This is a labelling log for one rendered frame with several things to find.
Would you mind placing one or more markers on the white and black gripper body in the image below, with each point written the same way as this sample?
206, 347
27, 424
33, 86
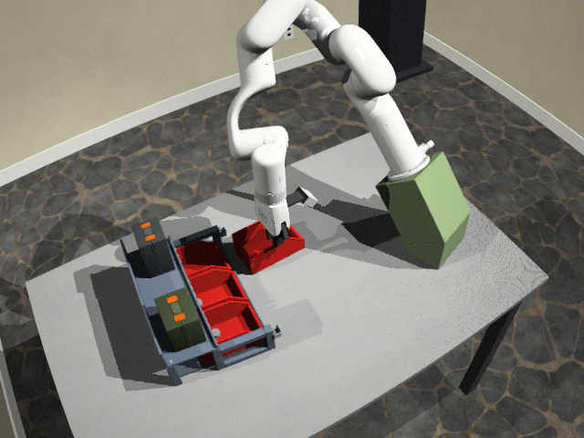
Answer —
271, 216

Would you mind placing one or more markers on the olive green case with orange latches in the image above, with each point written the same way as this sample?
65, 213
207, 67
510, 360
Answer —
180, 319

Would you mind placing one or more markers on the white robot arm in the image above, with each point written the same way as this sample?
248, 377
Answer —
369, 75

